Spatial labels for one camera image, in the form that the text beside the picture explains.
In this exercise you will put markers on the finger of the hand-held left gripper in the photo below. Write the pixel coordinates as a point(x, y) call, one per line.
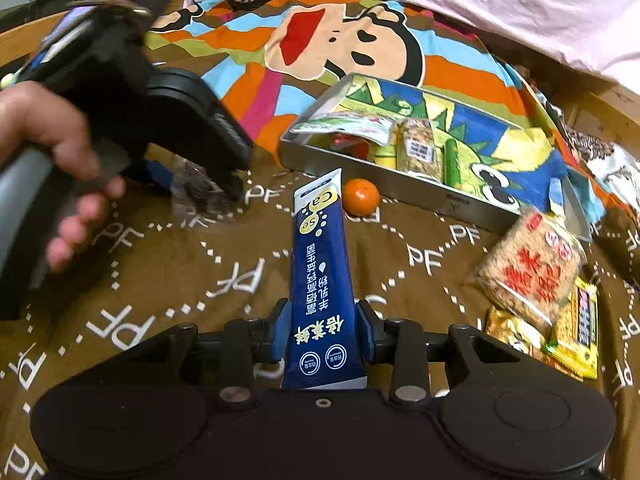
point(152, 174)
point(230, 182)

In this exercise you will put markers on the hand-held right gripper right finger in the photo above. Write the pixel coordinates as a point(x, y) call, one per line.
point(368, 332)

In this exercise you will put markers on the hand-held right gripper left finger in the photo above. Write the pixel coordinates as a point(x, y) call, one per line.
point(280, 332)

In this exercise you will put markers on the clear packet of dark snack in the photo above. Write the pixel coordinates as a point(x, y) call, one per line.
point(192, 192)

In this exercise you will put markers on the blue snack tube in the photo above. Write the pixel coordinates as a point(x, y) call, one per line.
point(320, 270)

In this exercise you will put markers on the orange red snack packet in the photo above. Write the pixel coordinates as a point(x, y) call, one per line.
point(357, 149)

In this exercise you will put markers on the green and white snack packet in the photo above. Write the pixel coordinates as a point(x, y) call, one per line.
point(350, 127)

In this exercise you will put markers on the gold snack packet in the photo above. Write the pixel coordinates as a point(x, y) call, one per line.
point(510, 332)

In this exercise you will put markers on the metal tray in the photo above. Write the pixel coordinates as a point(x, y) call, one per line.
point(400, 185)

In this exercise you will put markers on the green snack stick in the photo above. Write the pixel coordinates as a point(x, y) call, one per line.
point(457, 165)

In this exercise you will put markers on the clear nut bar packet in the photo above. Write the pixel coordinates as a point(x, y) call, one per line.
point(417, 147)

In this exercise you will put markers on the yellow snack packet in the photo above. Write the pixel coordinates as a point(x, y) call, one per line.
point(580, 330)

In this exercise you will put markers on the person's left hand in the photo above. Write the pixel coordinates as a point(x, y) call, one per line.
point(45, 120)

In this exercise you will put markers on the brown cartoon printed blanket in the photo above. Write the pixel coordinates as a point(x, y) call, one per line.
point(150, 285)

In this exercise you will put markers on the tangerine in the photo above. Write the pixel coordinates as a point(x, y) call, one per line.
point(360, 197)

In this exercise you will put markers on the clear rice cracker packet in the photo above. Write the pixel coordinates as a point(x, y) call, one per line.
point(525, 270)

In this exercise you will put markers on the floral satin quilt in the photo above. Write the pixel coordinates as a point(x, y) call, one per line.
point(615, 170)

